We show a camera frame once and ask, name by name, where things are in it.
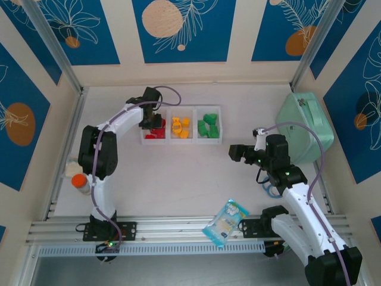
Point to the red square lego block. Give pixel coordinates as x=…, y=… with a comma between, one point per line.
x=153, y=131

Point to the red curved lego piece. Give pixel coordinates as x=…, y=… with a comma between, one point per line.
x=149, y=136

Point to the yellow curved lego piece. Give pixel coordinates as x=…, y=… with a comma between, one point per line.
x=176, y=128

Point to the yellow tall lego block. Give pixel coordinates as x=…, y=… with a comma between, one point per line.
x=186, y=122
x=184, y=134

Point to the green long lego brick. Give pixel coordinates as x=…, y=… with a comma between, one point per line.
x=214, y=131
x=207, y=119

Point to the green small sloped lego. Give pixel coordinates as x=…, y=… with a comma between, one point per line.
x=202, y=124
x=203, y=133

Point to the dark green small lego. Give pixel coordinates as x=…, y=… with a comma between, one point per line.
x=214, y=117

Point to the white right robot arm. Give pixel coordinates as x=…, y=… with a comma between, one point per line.
x=300, y=205

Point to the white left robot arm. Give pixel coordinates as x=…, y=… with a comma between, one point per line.
x=101, y=196

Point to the white three-compartment plastic container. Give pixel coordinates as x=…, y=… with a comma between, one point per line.
x=208, y=141

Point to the light blue plastic rings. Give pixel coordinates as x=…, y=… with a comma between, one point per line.
x=272, y=192

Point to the mint green zip case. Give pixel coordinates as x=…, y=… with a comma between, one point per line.
x=309, y=113

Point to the blue wet wipes packet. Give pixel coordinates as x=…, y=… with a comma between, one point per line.
x=224, y=223

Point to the orange lid bottle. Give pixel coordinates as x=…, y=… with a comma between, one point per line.
x=79, y=181

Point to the aluminium side rail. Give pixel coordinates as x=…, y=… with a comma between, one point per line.
x=326, y=196
x=71, y=134

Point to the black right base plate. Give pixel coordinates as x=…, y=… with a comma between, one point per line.
x=251, y=229

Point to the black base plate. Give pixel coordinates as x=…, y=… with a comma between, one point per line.
x=251, y=229
x=128, y=231

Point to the aluminium mounting rail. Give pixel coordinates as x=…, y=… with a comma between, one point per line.
x=178, y=226

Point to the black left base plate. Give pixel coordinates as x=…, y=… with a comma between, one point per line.
x=128, y=231

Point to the aluminium frame post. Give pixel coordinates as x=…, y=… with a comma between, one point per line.
x=315, y=44
x=53, y=44

